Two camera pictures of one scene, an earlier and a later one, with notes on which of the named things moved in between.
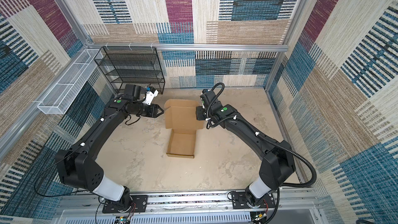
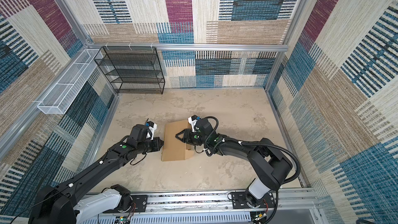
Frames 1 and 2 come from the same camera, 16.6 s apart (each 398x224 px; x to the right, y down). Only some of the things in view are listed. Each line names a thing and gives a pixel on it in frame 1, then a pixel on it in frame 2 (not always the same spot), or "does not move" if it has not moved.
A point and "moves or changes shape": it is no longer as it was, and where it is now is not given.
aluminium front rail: x=300 y=207 does not move
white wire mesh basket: x=57 y=100 does not move
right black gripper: x=199 y=112 -> x=186 y=137
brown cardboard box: x=181 y=122 moves or changes shape
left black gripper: x=154 y=109 -> x=158 y=145
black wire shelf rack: x=131 y=65 does not move
